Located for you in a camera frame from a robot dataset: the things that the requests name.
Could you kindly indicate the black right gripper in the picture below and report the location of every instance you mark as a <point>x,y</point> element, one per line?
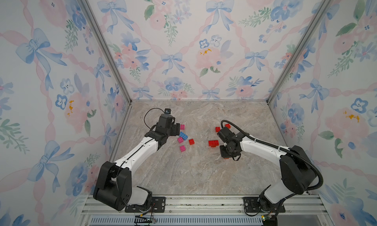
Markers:
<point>223,154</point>

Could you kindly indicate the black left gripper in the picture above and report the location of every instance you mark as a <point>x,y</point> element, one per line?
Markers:
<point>175,129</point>

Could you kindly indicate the red long lego brick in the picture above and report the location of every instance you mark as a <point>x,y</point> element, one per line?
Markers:
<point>213,143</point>

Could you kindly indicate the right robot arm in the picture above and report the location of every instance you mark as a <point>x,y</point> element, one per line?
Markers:
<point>298,174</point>

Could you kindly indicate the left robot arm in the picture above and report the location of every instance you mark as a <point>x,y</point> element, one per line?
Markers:
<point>114,186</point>

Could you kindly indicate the blue lego brick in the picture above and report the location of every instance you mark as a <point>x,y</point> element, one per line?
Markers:
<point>183,136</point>

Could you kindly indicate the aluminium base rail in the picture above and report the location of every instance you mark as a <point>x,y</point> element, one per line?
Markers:
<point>209,210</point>

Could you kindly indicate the aluminium corner post left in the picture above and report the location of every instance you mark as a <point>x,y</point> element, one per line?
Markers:
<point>93,23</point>

